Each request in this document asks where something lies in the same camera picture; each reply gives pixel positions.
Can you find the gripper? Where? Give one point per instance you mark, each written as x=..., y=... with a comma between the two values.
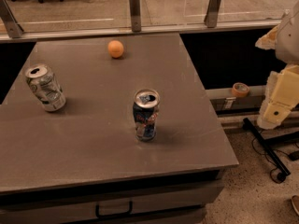
x=289, y=42

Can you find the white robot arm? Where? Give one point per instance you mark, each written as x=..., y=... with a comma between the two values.
x=284, y=38

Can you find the blue red bull can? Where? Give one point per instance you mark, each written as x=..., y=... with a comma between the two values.
x=145, y=112

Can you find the white green soda can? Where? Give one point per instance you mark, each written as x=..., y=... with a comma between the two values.
x=45, y=87

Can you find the roll of tan tape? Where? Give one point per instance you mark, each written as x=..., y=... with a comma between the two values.
x=240, y=90

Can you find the black metal stand leg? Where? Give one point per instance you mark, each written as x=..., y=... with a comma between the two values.
x=283, y=170

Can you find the shoe tip at edge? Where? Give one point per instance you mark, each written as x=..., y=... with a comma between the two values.
x=295, y=203

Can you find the orange fruit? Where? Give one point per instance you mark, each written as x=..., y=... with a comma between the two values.
x=115, y=49

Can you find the grey cabinet with drawers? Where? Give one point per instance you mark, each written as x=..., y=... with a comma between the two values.
x=56, y=167

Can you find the right metal railing bracket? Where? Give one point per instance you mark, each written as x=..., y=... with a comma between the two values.
x=212, y=13

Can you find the metal railing bracket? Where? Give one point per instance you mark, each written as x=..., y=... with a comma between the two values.
x=135, y=14
x=212, y=13
x=14, y=30

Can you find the middle metal railing bracket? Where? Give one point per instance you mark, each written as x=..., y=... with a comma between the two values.
x=135, y=14

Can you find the black drawer handle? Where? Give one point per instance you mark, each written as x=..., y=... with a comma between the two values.
x=113, y=210

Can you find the left metal railing bracket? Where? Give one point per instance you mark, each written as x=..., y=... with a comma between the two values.
x=14, y=30

